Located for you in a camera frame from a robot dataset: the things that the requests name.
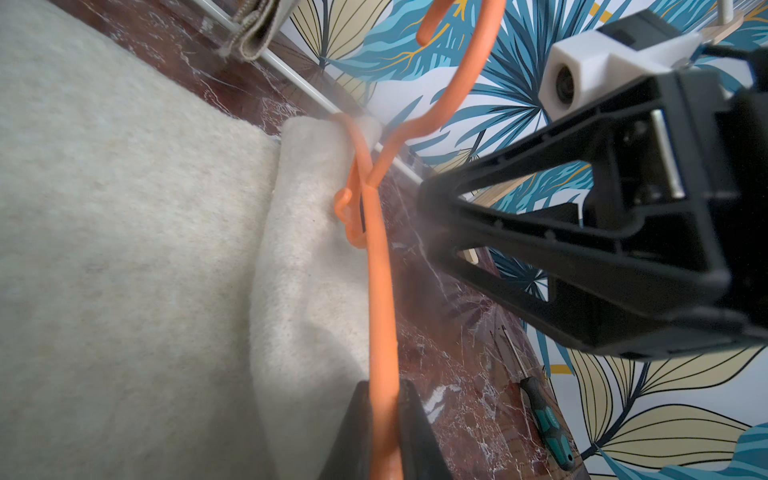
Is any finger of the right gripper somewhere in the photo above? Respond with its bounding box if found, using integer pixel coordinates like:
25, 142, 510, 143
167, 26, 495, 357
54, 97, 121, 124
431, 239, 767, 361

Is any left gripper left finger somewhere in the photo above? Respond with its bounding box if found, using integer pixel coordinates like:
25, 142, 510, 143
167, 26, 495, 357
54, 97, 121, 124
319, 381, 373, 480

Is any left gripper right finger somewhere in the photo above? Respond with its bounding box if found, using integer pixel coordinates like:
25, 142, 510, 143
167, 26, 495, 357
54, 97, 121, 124
397, 379, 452, 480

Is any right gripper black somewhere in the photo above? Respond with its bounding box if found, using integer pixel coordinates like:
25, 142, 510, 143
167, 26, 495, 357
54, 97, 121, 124
418, 47, 767, 324

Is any orange plastic hanger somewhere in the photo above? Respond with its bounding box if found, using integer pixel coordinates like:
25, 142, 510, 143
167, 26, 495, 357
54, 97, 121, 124
334, 1, 506, 479

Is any beige wool scarf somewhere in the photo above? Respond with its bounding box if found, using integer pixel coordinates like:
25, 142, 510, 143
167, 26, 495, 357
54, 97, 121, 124
1, 1, 368, 479

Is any brown plaid scarf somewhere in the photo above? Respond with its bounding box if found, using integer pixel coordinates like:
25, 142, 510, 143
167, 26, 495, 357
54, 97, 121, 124
220, 0, 298, 62

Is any green black screwdriver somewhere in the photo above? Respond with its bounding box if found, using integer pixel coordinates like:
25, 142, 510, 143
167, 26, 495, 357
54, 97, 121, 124
493, 323, 576, 471

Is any wooden clothes rack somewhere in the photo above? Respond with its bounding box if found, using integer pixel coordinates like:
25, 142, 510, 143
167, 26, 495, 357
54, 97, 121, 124
201, 1, 767, 178

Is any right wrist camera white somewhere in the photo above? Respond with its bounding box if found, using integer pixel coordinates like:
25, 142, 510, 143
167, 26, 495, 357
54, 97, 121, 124
538, 10, 704, 122

